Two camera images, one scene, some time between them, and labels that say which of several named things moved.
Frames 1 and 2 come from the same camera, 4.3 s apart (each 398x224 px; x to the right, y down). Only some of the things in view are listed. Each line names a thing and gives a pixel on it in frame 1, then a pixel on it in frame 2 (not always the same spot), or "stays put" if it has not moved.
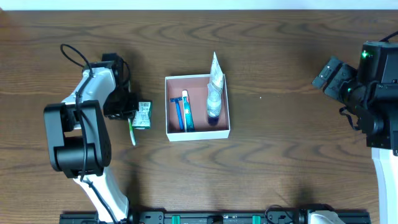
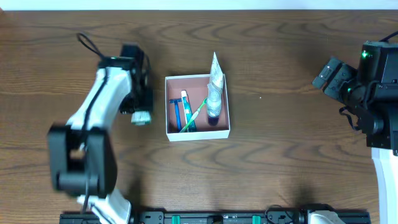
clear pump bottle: (214, 104) stays put
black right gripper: (329, 78) stays put
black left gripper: (125, 107) → (137, 104)
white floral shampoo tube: (216, 76) stays put
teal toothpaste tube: (188, 116) stays put
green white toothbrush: (132, 133) → (194, 116)
